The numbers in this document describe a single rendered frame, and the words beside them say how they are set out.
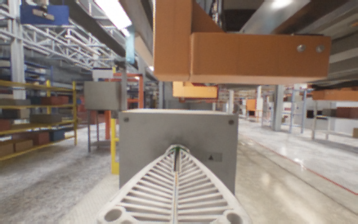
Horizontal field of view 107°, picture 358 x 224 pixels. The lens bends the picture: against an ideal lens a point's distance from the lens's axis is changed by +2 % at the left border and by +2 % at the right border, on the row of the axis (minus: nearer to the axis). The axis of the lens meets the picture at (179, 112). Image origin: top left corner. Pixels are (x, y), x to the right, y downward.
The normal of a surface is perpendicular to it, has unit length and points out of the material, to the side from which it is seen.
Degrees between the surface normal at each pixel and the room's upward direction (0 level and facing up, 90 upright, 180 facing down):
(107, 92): 90
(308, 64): 90
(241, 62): 90
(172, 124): 90
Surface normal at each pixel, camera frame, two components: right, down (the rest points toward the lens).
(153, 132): -0.01, 0.07
